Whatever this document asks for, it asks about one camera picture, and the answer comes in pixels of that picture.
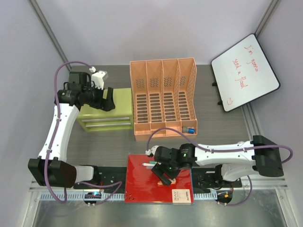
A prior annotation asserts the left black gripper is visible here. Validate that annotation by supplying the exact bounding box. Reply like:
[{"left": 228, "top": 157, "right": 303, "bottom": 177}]
[{"left": 82, "top": 82, "right": 115, "bottom": 111}]

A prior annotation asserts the orange highlighter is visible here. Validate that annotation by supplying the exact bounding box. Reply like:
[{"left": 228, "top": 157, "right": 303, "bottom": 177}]
[{"left": 158, "top": 179, "right": 176, "bottom": 186}]

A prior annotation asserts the green metal drawer cabinet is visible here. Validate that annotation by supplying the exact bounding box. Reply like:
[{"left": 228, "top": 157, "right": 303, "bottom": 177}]
[{"left": 77, "top": 88, "right": 134, "bottom": 132}]

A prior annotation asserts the blue and grey marker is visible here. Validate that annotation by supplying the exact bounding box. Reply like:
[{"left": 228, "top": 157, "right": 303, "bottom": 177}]
[{"left": 182, "top": 127, "right": 195, "bottom": 134}]

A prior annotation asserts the orange plastic file organizer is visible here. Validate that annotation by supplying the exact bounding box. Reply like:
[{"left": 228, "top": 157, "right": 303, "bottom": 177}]
[{"left": 130, "top": 58, "right": 197, "bottom": 141}]

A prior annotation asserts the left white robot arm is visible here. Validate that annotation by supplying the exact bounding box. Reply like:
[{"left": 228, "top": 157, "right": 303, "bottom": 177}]
[{"left": 28, "top": 70, "right": 115, "bottom": 189}]

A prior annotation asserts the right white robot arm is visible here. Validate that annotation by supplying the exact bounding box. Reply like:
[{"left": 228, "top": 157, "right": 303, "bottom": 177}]
[{"left": 145, "top": 135, "right": 284, "bottom": 187}]

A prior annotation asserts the white marker pen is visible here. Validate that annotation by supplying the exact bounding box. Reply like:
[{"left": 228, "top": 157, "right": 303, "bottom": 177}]
[{"left": 142, "top": 163, "right": 154, "bottom": 166}]

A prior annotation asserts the red A4 folder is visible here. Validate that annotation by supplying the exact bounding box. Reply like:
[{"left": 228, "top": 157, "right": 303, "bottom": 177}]
[{"left": 125, "top": 154, "right": 194, "bottom": 205}]

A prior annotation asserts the small whiteboard with writing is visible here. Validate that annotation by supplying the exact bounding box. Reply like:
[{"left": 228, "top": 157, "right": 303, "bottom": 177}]
[{"left": 211, "top": 34, "right": 281, "bottom": 112}]

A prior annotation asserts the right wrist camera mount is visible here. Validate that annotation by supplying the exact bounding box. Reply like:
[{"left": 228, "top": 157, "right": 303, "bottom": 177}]
[{"left": 145, "top": 146, "right": 159, "bottom": 157}]

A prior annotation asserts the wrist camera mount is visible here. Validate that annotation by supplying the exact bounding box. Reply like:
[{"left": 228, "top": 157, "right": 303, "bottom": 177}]
[
  {"left": 89, "top": 67, "right": 108, "bottom": 90},
  {"left": 145, "top": 146, "right": 159, "bottom": 157}
]

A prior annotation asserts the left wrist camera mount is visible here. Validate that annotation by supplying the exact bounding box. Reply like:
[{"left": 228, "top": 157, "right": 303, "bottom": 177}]
[{"left": 89, "top": 67, "right": 108, "bottom": 90}]

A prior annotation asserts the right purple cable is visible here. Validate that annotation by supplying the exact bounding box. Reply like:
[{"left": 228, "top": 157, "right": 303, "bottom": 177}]
[{"left": 146, "top": 127, "right": 294, "bottom": 206}]

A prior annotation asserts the purple cable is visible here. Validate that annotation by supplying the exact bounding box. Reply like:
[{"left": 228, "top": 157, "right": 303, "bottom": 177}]
[
  {"left": 44, "top": 61, "right": 123, "bottom": 206},
  {"left": 146, "top": 127, "right": 294, "bottom": 206}
]

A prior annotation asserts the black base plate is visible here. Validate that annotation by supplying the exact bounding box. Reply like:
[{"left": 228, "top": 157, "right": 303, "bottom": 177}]
[{"left": 87, "top": 166, "right": 242, "bottom": 191}]

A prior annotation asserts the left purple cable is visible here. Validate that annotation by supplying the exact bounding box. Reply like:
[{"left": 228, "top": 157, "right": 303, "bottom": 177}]
[{"left": 44, "top": 61, "right": 123, "bottom": 206}]

